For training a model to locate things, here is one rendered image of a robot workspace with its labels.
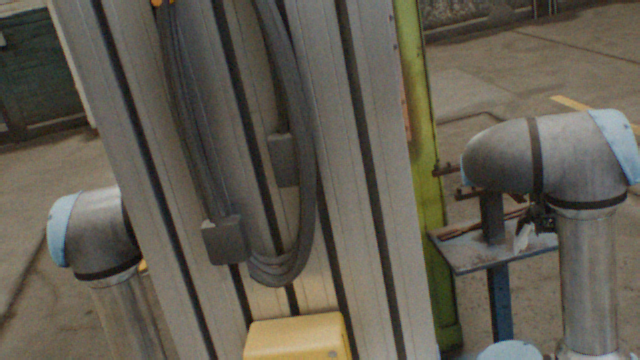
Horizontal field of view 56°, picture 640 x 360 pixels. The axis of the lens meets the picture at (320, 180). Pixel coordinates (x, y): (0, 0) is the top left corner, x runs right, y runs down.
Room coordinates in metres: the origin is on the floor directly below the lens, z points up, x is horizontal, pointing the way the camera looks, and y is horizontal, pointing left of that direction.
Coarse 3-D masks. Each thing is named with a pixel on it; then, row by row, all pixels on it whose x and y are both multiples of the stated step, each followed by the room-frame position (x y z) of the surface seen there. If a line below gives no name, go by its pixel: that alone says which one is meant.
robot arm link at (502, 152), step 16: (496, 128) 0.85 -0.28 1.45; (512, 128) 0.82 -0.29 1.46; (480, 144) 0.85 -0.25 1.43; (496, 144) 0.82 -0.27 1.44; (512, 144) 0.80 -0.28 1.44; (528, 144) 0.79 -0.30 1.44; (464, 160) 0.88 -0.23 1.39; (480, 160) 0.83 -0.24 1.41; (496, 160) 0.81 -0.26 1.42; (512, 160) 0.79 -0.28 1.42; (528, 160) 0.78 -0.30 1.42; (464, 176) 1.17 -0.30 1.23; (480, 176) 0.84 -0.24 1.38; (496, 176) 0.81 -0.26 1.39; (512, 176) 0.79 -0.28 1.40; (528, 176) 0.78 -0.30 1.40; (512, 192) 0.81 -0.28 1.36; (528, 192) 0.80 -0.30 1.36
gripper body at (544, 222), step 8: (536, 200) 1.26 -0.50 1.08; (544, 200) 1.22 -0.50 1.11; (528, 208) 1.27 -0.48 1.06; (536, 208) 1.25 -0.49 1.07; (544, 208) 1.20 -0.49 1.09; (552, 208) 1.21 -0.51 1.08; (528, 216) 1.27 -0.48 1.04; (536, 216) 1.21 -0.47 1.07; (544, 216) 1.20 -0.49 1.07; (552, 216) 1.20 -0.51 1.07; (536, 224) 1.20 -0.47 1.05; (544, 224) 1.21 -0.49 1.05; (552, 224) 1.21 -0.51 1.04; (536, 232) 1.21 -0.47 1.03; (544, 232) 1.22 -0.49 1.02; (552, 232) 1.20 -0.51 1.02
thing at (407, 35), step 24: (408, 0) 2.07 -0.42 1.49; (408, 24) 2.07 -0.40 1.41; (408, 48) 2.07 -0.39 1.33; (408, 72) 2.07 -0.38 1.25; (408, 96) 2.07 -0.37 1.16; (408, 120) 2.06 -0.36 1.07; (432, 120) 2.07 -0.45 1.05; (408, 144) 2.05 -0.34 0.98; (432, 144) 2.07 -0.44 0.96; (432, 168) 2.07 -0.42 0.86; (432, 192) 2.07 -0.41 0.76; (432, 216) 2.07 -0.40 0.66; (432, 264) 2.07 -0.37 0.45; (432, 288) 2.06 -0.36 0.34; (432, 312) 2.05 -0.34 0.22; (456, 312) 2.07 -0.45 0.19; (456, 336) 2.07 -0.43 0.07
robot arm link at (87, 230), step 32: (96, 192) 0.91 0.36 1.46; (64, 224) 0.87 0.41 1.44; (96, 224) 0.87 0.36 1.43; (128, 224) 0.86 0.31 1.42; (64, 256) 0.86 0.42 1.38; (96, 256) 0.86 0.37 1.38; (128, 256) 0.88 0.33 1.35; (96, 288) 0.87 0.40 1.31; (128, 288) 0.88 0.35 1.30; (128, 320) 0.86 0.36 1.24; (128, 352) 0.85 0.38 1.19; (160, 352) 0.88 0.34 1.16
